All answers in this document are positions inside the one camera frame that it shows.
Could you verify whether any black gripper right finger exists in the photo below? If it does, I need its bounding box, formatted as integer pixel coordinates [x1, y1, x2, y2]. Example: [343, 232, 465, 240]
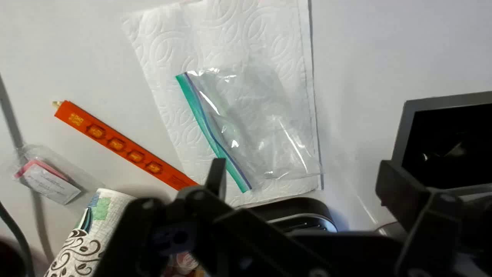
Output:
[376, 159, 492, 277]

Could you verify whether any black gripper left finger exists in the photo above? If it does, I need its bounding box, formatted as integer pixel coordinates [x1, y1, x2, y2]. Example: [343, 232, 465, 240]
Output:
[97, 158, 336, 277]

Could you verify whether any patterned paper cup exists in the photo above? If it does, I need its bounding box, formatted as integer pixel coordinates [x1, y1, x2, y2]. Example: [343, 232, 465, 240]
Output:
[44, 186, 137, 277]

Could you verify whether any black recessed counter tray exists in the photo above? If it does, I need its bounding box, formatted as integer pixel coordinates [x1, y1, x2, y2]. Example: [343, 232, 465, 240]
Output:
[391, 90, 492, 190]

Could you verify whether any clear zip plastic bag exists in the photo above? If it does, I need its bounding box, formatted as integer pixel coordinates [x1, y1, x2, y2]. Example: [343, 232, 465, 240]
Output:
[176, 66, 322, 193]

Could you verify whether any black power cable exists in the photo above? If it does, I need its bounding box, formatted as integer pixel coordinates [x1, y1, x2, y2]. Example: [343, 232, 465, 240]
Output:
[0, 201, 34, 277]

